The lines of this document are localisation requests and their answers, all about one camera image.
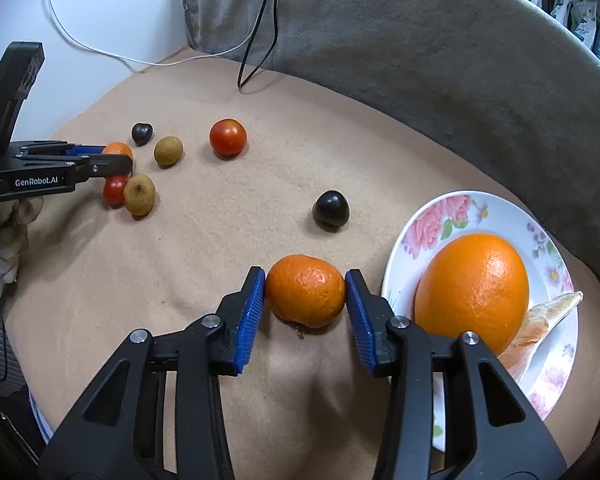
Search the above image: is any peeled citrus segment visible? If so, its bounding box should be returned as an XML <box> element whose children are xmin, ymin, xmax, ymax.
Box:
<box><xmin>497</xmin><ymin>291</ymin><xmax>584</xmax><ymax>386</ymax></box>

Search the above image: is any person's left hand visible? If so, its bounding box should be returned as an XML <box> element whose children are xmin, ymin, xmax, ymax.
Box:
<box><xmin>0</xmin><ymin>195</ymin><xmax>45</xmax><ymax>306</ymax></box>

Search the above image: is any white cable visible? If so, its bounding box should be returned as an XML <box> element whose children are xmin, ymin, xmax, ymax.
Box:
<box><xmin>39</xmin><ymin>0</ymin><xmax>241</xmax><ymax>67</ymax></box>

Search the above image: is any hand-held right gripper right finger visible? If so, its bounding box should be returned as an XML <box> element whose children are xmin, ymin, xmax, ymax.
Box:
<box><xmin>345</xmin><ymin>269</ymin><xmax>567</xmax><ymax>480</ymax></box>

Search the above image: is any black cable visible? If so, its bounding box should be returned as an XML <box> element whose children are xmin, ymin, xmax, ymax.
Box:
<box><xmin>237</xmin><ymin>0</ymin><xmax>311</xmax><ymax>91</ymax></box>

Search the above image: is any grey blanket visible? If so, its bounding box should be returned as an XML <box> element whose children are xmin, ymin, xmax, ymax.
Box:
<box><xmin>181</xmin><ymin>0</ymin><xmax>600</xmax><ymax>311</ymax></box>

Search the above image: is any beige table blanket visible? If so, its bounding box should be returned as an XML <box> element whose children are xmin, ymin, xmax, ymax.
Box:
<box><xmin>2</xmin><ymin>47</ymin><xmax>600</xmax><ymax>480</ymax></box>

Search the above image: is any white cabinet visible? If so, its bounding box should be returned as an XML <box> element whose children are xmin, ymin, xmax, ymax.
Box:
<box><xmin>0</xmin><ymin>0</ymin><xmax>188</xmax><ymax>146</ymax></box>

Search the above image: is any small red cherry tomato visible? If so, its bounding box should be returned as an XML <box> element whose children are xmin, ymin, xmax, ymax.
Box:
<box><xmin>103</xmin><ymin>175</ymin><xmax>130</xmax><ymax>206</ymax></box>

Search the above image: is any white floral plate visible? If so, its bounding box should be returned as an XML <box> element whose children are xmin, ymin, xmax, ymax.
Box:
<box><xmin>381</xmin><ymin>190</ymin><xmax>579</xmax><ymax>453</ymax></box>

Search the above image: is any large orange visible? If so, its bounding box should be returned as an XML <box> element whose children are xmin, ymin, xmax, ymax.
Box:
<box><xmin>414</xmin><ymin>233</ymin><xmax>530</xmax><ymax>356</ymax></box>

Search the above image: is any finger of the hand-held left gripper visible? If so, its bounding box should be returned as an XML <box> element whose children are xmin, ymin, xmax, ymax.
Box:
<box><xmin>22</xmin><ymin>154</ymin><xmax>134</xmax><ymax>183</ymax></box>
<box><xmin>15</xmin><ymin>141</ymin><xmax>106</xmax><ymax>157</ymax></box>

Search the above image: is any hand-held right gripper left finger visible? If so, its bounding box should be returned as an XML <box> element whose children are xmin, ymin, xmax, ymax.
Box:
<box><xmin>39</xmin><ymin>266</ymin><xmax>267</xmax><ymax>480</ymax></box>

